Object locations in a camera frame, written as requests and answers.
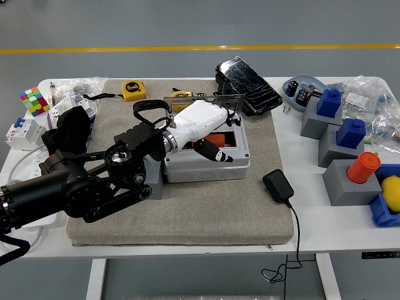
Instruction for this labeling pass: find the black device with cracked screen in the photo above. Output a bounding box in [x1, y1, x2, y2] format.
[214, 55, 284, 117]

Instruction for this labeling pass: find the white blue circuit breaker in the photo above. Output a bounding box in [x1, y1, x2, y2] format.
[4, 117, 46, 152]

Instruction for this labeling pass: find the black table control panel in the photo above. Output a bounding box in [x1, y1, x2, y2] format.
[361, 250, 400, 260]

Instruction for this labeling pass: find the white table leg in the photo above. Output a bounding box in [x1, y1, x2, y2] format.
[86, 258, 107, 300]
[315, 253, 341, 300]

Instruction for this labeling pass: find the grey plastic enclosure box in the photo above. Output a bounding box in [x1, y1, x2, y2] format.
[162, 120, 253, 184]

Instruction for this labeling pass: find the blue plastic bin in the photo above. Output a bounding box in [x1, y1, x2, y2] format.
[367, 163, 400, 228]

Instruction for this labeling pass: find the black power adapter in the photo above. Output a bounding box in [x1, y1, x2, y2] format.
[261, 169, 294, 204]

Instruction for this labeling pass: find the yellow tape measure silver face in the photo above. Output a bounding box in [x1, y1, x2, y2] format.
[170, 88, 195, 113]

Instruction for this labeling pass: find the black adapter cord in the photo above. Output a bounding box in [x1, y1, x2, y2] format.
[261, 201, 303, 300]

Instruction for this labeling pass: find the blue-grey dish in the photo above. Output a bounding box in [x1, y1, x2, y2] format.
[281, 74, 328, 113]

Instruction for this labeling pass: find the black cloth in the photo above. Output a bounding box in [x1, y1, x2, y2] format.
[41, 105, 94, 157]

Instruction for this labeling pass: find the grey block holder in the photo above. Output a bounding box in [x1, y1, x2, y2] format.
[321, 158, 383, 207]
[317, 123, 366, 168]
[299, 96, 343, 141]

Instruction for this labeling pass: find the grey block with round hole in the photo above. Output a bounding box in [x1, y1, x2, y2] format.
[143, 154, 165, 201]

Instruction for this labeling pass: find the white power strip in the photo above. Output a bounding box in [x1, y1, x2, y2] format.
[29, 151, 68, 234]

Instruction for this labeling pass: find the grey-brown fabric mat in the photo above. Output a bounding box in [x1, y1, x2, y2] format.
[66, 77, 294, 248]

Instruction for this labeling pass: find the white purple packaging box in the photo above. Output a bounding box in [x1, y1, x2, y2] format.
[46, 95, 98, 131]

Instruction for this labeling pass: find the clear plastic bag of parts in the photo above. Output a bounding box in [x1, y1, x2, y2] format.
[49, 76, 109, 107]
[331, 74, 400, 121]
[364, 112, 400, 148]

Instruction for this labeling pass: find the colourful puzzle cube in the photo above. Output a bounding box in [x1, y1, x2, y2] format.
[18, 86, 51, 117]

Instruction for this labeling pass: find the yellow round fruit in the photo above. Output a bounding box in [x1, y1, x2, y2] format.
[379, 176, 400, 215]

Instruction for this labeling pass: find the yellow tape measure with strap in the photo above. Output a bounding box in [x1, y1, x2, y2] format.
[82, 80, 147, 103]

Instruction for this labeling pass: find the blue block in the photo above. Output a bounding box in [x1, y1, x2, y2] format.
[316, 88, 343, 119]
[336, 117, 366, 149]

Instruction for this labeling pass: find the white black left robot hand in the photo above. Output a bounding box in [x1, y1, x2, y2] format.
[167, 99, 242, 164]

